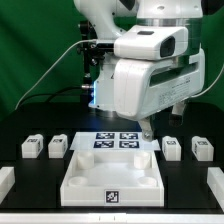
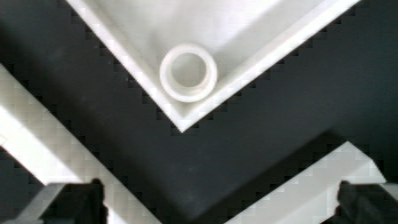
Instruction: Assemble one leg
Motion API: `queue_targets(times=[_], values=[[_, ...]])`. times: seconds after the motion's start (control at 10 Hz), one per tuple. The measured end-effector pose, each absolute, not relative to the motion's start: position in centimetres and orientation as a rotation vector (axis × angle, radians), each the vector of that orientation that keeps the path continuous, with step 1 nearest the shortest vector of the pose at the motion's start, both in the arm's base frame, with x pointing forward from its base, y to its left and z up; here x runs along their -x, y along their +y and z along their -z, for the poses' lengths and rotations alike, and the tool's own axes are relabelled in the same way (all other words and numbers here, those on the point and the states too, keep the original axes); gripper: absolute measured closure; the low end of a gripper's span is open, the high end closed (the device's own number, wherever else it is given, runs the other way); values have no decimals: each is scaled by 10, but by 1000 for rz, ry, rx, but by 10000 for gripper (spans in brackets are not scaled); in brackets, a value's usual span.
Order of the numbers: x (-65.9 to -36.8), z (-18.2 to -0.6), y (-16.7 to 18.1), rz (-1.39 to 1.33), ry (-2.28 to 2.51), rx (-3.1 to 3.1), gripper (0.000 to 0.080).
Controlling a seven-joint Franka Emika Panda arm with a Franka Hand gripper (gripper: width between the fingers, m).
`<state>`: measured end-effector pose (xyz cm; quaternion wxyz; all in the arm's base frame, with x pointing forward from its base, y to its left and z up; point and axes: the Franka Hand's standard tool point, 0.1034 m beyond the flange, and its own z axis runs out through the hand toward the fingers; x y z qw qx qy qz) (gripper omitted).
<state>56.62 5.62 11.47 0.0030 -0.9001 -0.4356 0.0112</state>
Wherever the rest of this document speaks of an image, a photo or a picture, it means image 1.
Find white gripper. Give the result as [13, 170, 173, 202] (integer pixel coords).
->
[114, 49, 205, 142]

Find white square tabletop part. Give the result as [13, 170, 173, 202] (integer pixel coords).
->
[60, 150, 164, 207]

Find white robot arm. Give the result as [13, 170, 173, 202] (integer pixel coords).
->
[73, 0, 224, 141]

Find white obstacle bar right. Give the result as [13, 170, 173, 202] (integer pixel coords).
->
[207, 167, 224, 211]

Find white obstacle bar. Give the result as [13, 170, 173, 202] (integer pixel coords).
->
[0, 167, 15, 204]
[207, 167, 224, 211]

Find white sheet with tags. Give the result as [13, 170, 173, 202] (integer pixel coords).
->
[70, 132, 160, 151]

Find white obstacle bar left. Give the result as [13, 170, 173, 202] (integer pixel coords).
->
[0, 167, 15, 204]

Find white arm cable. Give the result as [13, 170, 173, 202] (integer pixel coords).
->
[191, 64, 224, 99]

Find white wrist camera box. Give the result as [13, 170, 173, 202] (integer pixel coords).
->
[114, 25, 188, 61]

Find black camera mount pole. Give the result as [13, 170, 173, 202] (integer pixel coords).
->
[77, 20, 113, 85]

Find black cable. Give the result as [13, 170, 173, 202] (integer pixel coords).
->
[16, 87, 84, 109]

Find white front rail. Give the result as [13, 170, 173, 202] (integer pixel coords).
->
[0, 213, 224, 224]

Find white camera cable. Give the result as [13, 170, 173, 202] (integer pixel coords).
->
[14, 38, 98, 111]

